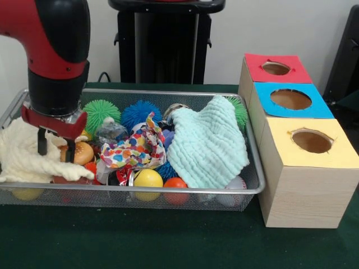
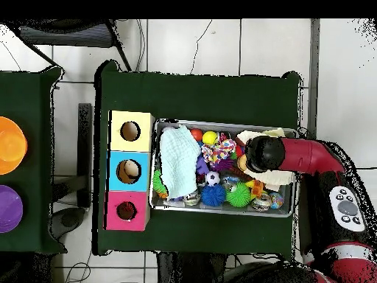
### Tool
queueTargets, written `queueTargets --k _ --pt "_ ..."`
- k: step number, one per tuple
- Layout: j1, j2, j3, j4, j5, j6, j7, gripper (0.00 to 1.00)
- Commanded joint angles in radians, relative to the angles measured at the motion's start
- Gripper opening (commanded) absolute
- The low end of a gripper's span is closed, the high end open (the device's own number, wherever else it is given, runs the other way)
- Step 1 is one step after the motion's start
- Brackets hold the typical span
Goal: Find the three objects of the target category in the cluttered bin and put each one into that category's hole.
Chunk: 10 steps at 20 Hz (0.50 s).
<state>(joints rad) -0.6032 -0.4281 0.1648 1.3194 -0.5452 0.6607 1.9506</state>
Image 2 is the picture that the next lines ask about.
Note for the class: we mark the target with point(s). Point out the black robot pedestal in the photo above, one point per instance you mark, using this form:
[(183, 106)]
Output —
[(188, 268)]

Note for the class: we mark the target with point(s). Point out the colourful polka dot cloth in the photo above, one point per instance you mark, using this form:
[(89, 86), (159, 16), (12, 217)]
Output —
[(219, 151)]

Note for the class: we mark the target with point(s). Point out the purple object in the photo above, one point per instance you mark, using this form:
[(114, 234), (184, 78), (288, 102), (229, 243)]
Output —
[(8, 209)]

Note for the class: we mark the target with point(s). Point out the plain green spiky ball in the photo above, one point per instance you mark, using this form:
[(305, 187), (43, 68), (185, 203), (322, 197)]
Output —
[(239, 194)]

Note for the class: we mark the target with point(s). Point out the dark green tablecloth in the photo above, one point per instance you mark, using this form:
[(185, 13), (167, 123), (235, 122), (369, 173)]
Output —
[(191, 94)]

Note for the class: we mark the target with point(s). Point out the cream waffle cloth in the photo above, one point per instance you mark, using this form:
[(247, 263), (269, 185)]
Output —
[(277, 177)]

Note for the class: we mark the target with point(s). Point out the wooden box with three holes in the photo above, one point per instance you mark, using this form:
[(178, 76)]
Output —
[(145, 141)]

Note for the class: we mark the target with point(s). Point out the green side table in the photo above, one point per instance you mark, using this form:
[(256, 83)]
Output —
[(32, 206)]

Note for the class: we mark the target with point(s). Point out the silver mesh bin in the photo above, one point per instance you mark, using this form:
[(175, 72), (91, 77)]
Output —
[(221, 210)]

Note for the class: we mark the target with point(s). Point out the black chair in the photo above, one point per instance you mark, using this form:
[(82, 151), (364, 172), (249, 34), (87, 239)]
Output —
[(67, 34)]

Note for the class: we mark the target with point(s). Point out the orange plastic bowl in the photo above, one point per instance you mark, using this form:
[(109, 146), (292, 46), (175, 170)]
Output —
[(10, 146)]

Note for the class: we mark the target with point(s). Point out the black and white soccer ball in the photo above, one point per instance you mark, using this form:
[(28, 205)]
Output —
[(212, 178)]

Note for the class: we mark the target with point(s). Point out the yellow smooth ball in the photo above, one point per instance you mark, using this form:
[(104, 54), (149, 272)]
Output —
[(210, 138)]

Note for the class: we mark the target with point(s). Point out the mint waffle cloth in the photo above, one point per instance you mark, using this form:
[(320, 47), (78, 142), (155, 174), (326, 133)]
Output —
[(179, 162)]

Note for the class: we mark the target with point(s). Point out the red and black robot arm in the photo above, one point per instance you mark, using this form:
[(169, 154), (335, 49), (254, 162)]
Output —
[(309, 156)]

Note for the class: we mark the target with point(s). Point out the green spiky ball with eyes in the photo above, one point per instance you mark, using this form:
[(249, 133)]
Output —
[(159, 184)]

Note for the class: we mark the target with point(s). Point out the blue spiky ball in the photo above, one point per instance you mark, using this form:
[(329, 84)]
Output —
[(213, 195)]

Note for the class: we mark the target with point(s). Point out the orange smooth ball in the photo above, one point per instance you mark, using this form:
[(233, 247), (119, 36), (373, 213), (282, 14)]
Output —
[(196, 134)]

